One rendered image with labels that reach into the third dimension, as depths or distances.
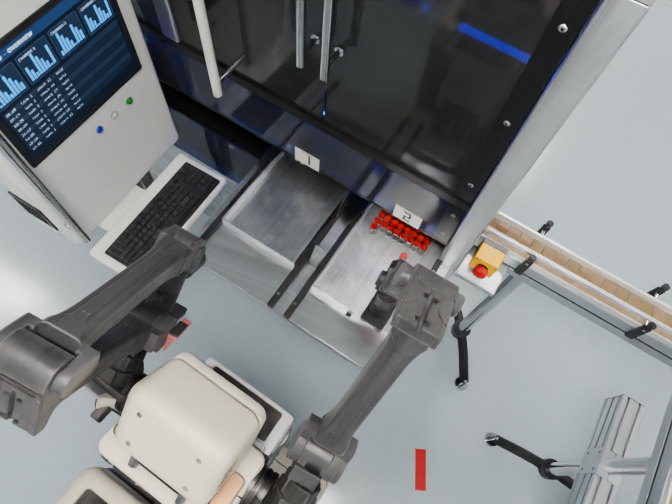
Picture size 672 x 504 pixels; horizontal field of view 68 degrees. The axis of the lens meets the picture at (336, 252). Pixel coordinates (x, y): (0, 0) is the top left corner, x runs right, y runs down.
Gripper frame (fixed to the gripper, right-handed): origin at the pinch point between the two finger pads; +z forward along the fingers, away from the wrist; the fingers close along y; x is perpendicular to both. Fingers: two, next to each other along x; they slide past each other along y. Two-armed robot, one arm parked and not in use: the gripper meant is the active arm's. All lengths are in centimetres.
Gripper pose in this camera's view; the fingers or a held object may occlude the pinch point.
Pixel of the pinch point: (373, 321)
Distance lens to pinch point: 140.4
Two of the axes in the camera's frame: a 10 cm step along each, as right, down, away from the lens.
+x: -8.4, -5.2, 1.7
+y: 5.3, -7.0, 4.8
